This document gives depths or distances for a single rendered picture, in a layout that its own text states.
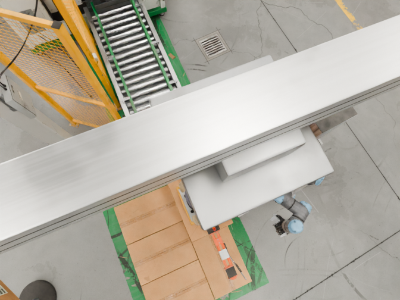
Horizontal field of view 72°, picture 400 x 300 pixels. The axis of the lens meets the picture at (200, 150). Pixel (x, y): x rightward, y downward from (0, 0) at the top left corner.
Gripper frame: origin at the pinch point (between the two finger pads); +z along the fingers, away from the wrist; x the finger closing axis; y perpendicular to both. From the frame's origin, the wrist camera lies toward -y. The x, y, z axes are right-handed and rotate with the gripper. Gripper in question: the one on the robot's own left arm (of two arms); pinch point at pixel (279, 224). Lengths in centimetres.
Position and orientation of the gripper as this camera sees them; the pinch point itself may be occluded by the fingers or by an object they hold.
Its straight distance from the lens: 200.5
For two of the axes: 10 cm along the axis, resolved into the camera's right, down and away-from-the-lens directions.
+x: 4.8, 8.6, -2.0
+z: -0.5, 2.5, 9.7
